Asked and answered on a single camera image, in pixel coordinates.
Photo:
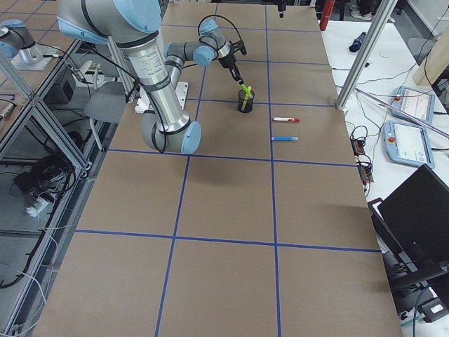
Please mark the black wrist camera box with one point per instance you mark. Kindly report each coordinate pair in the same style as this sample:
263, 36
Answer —
238, 46

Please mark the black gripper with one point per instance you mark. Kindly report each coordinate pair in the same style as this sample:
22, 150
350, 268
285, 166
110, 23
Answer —
228, 62

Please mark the blue marker pen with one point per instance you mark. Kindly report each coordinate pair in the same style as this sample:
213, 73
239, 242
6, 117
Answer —
284, 139

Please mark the black laptop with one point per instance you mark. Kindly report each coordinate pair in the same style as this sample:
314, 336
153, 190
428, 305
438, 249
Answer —
413, 222

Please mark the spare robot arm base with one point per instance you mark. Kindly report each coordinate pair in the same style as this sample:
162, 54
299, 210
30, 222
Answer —
18, 45

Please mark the orange circuit board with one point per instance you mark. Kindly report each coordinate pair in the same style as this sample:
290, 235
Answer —
358, 145

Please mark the white pedestal base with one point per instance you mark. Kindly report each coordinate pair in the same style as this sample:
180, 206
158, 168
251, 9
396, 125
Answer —
165, 100

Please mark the red white marker pen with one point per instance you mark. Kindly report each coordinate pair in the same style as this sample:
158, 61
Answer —
286, 120

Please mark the green highlighter pen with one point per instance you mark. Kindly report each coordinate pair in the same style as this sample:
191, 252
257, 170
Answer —
247, 90

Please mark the red fire extinguisher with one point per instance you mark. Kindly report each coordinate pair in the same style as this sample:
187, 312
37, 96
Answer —
326, 14

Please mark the lower teach pendant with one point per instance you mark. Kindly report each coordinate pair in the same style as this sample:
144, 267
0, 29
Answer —
407, 144

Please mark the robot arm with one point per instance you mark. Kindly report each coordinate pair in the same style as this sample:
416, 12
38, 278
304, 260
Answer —
134, 27

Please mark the grey chair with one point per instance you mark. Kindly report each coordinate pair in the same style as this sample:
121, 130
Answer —
107, 105

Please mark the teach pendant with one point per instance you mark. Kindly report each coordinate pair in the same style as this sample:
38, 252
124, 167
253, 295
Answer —
418, 104
407, 144

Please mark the aluminium frame post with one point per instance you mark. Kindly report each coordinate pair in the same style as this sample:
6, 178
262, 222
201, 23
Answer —
373, 34

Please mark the black mesh pen cup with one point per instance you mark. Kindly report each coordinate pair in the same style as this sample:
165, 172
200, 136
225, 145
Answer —
249, 106

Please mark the yellow highlighter pen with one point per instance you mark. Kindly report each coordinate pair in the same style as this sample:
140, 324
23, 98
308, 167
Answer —
244, 103

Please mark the upper teach pendant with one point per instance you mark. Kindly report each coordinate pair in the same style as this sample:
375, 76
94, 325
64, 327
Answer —
418, 104

